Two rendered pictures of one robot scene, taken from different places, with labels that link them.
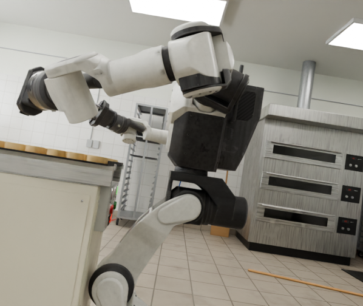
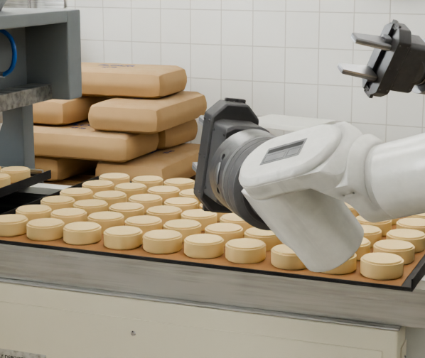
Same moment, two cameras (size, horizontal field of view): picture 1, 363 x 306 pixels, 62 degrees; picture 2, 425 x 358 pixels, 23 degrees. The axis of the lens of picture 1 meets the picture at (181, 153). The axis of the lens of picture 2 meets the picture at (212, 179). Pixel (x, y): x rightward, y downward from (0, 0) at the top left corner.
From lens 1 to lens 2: 0.44 m
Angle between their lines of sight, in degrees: 31
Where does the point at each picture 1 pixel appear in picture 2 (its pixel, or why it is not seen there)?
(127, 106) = not seen: outside the picture
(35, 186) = (259, 332)
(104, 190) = (416, 330)
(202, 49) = not seen: outside the picture
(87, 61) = (320, 174)
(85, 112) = (334, 251)
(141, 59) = not seen: outside the picture
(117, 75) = (388, 195)
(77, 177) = (347, 309)
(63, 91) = (283, 222)
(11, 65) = not seen: outside the picture
